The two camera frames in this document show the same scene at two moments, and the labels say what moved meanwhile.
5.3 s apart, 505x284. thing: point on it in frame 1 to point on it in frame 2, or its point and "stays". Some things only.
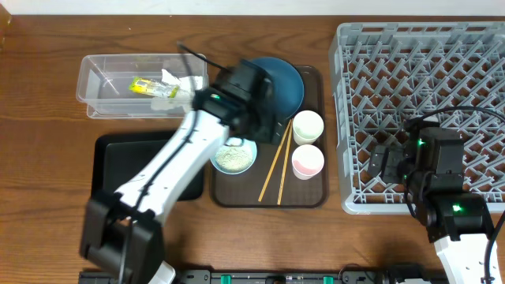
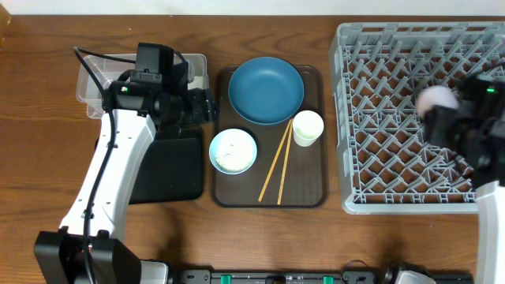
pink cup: [307, 162] to [435, 95]
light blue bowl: [235, 159] stays
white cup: [307, 126] stays
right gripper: [394, 157] to [438, 119]
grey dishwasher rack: [388, 73] stays
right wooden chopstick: [286, 163] stays
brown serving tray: [292, 174] stays
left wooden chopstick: [270, 169] stays
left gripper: [263, 128] to [209, 109]
